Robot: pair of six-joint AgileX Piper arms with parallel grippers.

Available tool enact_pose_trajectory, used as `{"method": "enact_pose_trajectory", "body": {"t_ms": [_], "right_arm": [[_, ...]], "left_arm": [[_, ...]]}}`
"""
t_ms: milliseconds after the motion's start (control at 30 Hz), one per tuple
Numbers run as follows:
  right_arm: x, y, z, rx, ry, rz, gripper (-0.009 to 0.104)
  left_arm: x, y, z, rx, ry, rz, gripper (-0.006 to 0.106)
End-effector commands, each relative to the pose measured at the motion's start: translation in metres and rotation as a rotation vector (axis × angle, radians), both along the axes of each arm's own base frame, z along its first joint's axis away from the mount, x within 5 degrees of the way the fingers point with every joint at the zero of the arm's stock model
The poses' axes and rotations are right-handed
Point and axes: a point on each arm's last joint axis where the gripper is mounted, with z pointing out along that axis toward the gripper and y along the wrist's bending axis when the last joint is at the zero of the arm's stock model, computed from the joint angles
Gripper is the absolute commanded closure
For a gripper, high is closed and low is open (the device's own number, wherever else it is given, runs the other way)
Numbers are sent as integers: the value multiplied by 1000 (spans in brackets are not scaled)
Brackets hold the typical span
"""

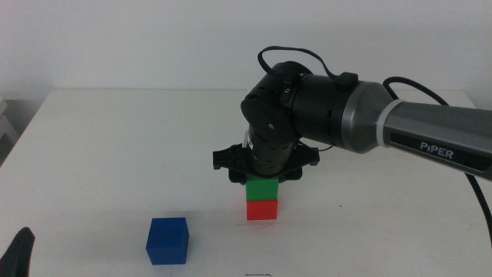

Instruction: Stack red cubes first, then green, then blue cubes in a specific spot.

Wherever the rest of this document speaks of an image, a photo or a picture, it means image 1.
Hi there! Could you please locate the green cube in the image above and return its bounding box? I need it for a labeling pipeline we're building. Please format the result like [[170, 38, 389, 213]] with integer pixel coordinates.
[[245, 176, 281, 202]]

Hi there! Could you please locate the red cube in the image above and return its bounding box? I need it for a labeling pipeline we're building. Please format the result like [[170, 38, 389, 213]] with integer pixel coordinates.
[[246, 199, 279, 222]]

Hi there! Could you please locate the blue cube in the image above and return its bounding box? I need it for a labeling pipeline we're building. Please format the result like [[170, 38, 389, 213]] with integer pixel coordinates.
[[145, 216, 190, 266]]

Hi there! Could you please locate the thin black right gripper wire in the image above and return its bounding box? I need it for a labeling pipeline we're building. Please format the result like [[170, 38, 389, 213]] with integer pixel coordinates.
[[298, 141, 334, 152]]

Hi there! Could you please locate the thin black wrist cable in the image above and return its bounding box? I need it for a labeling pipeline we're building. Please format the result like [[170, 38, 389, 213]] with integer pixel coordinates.
[[257, 45, 359, 88]]

